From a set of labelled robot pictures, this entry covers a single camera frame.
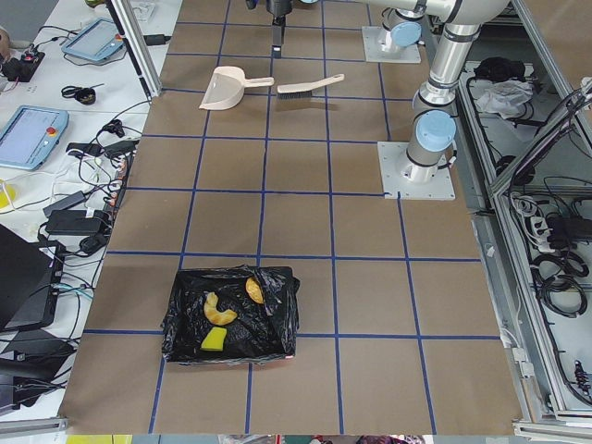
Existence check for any blue teach pendant near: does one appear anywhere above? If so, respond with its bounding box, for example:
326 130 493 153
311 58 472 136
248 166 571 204
1 105 69 170

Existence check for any black bag lined bin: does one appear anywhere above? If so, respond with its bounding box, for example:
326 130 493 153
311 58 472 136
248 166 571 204
162 265 300 364

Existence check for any white hand brush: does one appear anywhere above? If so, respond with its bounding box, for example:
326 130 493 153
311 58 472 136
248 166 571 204
277 74 345 100

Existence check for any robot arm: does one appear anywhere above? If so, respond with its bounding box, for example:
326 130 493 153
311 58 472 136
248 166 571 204
377 1 508 184

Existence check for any pale curved peel trash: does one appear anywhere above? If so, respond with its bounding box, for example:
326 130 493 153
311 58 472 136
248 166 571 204
203 292 238 327

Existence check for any blue teach pendant far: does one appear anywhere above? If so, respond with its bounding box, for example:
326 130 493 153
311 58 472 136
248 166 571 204
62 18 124 66

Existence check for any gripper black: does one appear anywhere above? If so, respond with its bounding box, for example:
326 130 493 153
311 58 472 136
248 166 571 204
265 0 292 58

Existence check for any beige plastic dustpan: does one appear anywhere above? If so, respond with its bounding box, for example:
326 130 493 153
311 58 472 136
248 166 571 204
199 66 275 110

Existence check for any black power adapter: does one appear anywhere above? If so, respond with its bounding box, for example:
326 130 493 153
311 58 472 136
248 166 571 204
45 210 109 236

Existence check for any brown potato-like trash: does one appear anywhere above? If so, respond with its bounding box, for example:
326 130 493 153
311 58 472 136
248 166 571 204
245 277 265 304

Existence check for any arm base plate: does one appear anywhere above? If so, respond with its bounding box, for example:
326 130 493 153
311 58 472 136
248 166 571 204
362 22 422 64
377 142 456 201

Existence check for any blue teach pendant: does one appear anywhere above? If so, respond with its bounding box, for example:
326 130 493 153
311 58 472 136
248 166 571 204
62 18 124 66
1 105 69 170

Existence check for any yellow sponge piece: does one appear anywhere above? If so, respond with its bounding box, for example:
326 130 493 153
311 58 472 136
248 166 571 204
200 327 228 352

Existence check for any aluminium frame post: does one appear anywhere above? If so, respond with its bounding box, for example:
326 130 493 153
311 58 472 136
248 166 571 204
105 0 162 101

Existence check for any black laptop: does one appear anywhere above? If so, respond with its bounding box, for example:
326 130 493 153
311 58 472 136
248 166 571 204
1 227 65 332

